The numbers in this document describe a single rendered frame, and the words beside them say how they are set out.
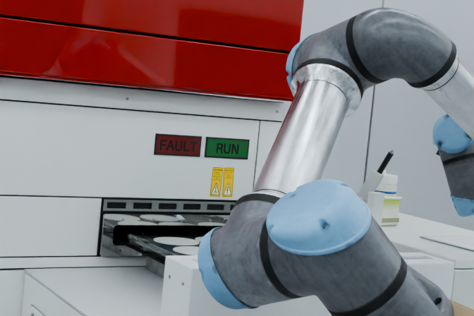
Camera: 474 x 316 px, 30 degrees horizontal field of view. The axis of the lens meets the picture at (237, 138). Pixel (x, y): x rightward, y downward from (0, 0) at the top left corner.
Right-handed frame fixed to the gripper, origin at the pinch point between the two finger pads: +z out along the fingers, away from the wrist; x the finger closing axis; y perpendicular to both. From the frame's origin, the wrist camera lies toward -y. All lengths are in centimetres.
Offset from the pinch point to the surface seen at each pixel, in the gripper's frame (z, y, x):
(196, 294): -73, 42, -20
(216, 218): -5, 42, -44
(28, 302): -40, 69, -63
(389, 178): 23.0, 17.6, -16.0
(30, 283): -41, 66, -64
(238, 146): -3, 25, -48
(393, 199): -0.1, 20.3, -9.4
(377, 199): -13.1, 21.0, -10.8
